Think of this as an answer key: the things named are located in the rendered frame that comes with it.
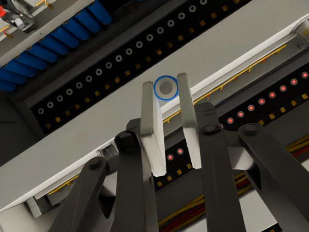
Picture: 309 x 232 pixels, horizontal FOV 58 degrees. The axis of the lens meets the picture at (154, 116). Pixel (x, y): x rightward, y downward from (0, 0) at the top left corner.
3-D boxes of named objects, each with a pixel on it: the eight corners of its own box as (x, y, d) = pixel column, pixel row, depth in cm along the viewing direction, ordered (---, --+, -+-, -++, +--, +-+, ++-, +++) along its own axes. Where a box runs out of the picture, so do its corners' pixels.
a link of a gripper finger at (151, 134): (167, 176, 16) (154, 178, 16) (162, 114, 22) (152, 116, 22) (153, 133, 14) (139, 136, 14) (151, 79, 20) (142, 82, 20)
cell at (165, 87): (171, 101, 26) (165, 107, 20) (157, 87, 26) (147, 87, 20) (185, 87, 26) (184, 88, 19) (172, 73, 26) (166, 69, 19)
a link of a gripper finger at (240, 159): (203, 156, 13) (269, 143, 12) (192, 104, 17) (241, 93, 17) (208, 179, 14) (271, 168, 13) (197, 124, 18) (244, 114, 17)
